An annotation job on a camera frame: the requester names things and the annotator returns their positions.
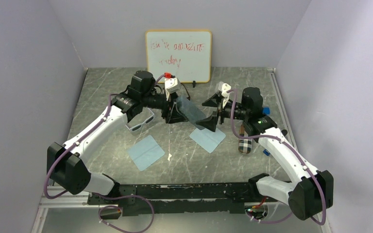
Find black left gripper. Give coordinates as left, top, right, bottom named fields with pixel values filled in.
left=141, top=89, right=188, bottom=124

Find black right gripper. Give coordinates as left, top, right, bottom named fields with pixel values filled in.
left=196, top=94, right=249, bottom=132

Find blue glasses case green lining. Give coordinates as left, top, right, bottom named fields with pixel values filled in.
left=175, top=96, right=206, bottom=130

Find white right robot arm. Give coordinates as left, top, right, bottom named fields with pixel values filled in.
left=197, top=86, right=334, bottom=226

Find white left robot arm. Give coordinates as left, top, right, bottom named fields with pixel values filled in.
left=44, top=70, right=187, bottom=204

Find brown tortoise sunglasses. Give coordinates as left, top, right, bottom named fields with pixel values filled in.
left=177, top=83, right=191, bottom=103

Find light blue cloth right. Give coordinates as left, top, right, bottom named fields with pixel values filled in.
left=189, top=128, right=226, bottom=153

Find light blue cloth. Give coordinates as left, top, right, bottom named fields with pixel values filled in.
left=189, top=128, right=226, bottom=153
left=127, top=135, right=165, bottom=171

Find plaid glasses case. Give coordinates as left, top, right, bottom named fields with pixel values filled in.
left=238, top=124, right=252, bottom=154

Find yellow framed whiteboard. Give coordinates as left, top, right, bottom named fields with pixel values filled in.
left=145, top=30, right=212, bottom=83

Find light blue cloth left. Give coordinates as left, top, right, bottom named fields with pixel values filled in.
left=127, top=135, right=165, bottom=171

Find small blue box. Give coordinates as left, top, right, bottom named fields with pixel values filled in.
left=262, top=107, right=271, bottom=115

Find small blue card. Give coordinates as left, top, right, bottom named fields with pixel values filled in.
left=263, top=149, right=271, bottom=156

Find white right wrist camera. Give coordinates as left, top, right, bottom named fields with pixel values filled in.
left=216, top=82, right=232, bottom=109

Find white frame sunglasses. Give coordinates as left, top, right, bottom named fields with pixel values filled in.
left=125, top=108, right=155, bottom=133

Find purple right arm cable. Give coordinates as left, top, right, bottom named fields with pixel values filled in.
left=226, top=88, right=327, bottom=226

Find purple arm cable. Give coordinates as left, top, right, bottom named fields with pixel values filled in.
left=43, top=75, right=166, bottom=233
left=226, top=88, right=327, bottom=226

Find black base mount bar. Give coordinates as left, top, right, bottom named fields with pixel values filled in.
left=87, top=182, right=275, bottom=216

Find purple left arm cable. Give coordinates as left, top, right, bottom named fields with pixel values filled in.
left=43, top=75, right=166, bottom=233

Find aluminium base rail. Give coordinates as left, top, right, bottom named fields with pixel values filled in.
left=46, top=70, right=334, bottom=225

